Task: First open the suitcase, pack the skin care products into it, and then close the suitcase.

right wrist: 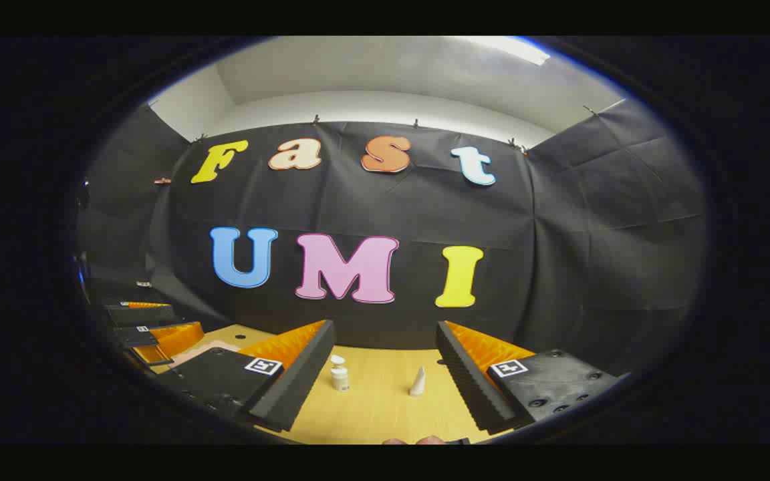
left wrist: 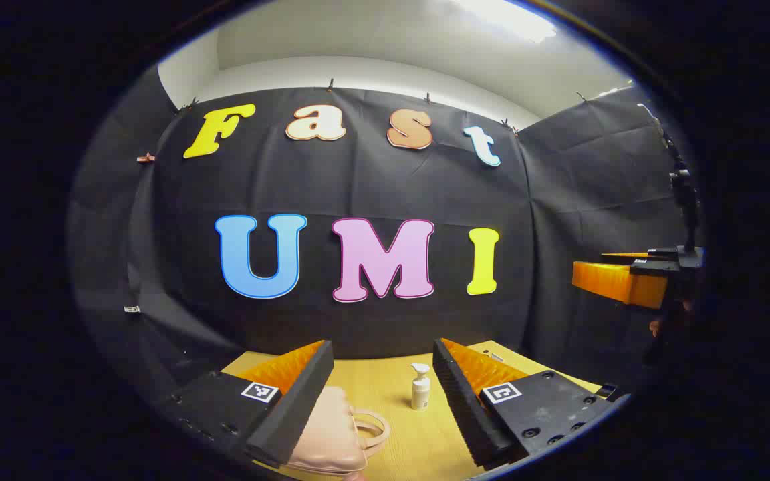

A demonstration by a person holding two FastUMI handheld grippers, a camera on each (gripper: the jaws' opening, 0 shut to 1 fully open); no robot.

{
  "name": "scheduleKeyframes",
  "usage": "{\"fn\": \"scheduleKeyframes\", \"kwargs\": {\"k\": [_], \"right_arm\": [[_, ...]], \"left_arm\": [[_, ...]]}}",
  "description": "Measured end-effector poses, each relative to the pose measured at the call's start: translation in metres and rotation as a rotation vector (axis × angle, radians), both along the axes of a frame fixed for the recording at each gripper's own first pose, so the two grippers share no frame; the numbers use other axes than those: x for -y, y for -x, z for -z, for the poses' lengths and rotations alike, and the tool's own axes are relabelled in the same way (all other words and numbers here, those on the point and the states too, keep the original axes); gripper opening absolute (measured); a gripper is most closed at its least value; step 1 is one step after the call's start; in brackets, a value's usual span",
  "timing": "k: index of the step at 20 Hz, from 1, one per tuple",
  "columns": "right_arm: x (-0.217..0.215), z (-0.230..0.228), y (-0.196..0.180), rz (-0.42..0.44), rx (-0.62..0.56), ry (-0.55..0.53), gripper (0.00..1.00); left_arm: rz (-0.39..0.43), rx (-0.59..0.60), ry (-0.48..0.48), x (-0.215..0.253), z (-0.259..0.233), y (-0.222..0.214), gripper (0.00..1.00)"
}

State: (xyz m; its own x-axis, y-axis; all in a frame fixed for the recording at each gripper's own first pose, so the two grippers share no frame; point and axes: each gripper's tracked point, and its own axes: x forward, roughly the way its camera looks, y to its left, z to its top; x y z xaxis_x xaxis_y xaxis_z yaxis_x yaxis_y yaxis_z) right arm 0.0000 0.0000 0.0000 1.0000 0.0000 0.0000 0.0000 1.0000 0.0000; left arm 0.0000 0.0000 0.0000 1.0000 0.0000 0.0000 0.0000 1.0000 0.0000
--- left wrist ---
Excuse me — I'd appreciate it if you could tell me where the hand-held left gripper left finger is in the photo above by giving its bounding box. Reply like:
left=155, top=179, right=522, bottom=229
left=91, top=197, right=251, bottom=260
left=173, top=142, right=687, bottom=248
left=158, top=339, right=334, bottom=468

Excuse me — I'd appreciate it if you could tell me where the black backdrop cloth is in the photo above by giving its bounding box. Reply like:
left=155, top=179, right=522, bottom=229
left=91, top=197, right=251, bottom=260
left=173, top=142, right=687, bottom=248
left=68, top=67, right=703, bottom=402

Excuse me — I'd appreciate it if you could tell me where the black tripod stand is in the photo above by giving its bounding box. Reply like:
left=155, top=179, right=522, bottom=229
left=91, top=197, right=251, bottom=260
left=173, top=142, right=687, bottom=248
left=638, top=102, right=702, bottom=251

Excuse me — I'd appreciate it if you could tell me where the white pump bottle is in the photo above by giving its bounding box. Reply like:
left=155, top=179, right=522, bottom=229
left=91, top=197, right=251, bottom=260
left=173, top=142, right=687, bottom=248
left=410, top=363, right=432, bottom=411

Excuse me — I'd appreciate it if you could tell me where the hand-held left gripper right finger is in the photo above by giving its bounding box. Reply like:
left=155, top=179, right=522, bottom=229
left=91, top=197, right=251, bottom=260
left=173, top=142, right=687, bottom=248
left=432, top=337, right=625, bottom=470

